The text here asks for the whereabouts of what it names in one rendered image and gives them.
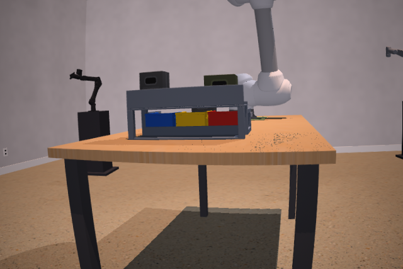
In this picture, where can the yellow open bin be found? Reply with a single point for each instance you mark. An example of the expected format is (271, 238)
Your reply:
(191, 119)

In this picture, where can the blue bin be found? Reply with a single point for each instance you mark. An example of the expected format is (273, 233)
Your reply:
(160, 119)

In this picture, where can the red open bin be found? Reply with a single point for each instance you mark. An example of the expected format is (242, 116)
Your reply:
(222, 118)

